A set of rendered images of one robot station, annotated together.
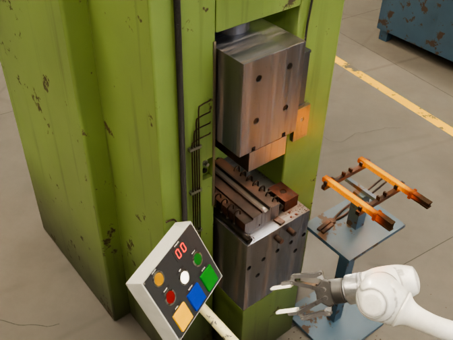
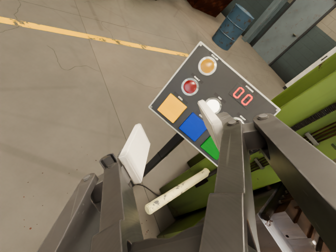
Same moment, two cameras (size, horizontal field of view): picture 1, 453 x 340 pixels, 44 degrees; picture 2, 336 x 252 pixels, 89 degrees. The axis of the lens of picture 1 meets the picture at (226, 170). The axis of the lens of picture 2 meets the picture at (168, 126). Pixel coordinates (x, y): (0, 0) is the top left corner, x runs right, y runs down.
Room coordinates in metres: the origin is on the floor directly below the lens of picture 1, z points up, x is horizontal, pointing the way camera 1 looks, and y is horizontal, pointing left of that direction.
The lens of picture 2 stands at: (1.06, -0.29, 1.38)
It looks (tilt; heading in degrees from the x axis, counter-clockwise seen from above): 44 degrees down; 65
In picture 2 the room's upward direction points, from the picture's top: 40 degrees clockwise
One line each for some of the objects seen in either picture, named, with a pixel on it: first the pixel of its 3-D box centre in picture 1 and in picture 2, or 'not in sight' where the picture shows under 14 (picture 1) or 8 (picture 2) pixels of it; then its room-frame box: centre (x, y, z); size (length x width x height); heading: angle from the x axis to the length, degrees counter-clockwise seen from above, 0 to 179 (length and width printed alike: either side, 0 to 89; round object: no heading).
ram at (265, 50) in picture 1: (245, 75); not in sight; (1.98, -0.06, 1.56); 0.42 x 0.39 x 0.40; 40
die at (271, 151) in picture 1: (234, 129); not in sight; (1.96, -0.03, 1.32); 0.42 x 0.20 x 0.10; 40
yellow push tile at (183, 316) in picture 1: (182, 316); (172, 108); (1.23, 0.14, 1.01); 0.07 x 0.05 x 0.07; 155
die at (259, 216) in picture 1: (232, 193); (310, 209); (1.96, -0.03, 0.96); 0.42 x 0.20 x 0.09; 40
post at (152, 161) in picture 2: not in sight; (157, 158); (1.38, 0.21, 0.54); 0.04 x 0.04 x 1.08; 40
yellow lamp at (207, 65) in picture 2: (158, 278); (207, 66); (1.27, 0.22, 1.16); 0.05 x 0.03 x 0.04; 130
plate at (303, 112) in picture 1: (300, 122); not in sight; (2.10, -0.32, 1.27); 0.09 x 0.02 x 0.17; 130
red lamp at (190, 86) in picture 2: (170, 297); (190, 86); (1.25, 0.19, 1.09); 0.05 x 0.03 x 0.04; 130
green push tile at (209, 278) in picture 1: (208, 278); (215, 145); (1.41, 0.06, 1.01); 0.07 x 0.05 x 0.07; 155
